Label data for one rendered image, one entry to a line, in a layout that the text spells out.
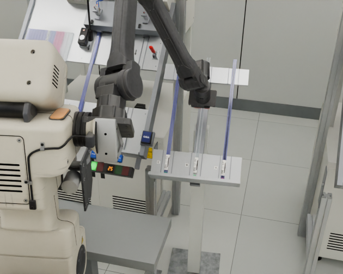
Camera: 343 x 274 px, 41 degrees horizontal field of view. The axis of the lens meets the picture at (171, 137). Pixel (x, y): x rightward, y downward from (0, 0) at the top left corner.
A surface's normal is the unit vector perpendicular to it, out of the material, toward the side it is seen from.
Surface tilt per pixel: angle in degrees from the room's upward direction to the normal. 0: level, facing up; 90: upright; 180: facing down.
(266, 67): 90
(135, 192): 90
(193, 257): 90
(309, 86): 90
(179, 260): 0
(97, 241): 0
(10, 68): 48
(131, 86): 68
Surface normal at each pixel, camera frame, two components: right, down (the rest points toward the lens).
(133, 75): 0.87, -0.15
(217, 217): 0.01, -0.86
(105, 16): -0.15, -0.29
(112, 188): -0.24, 0.49
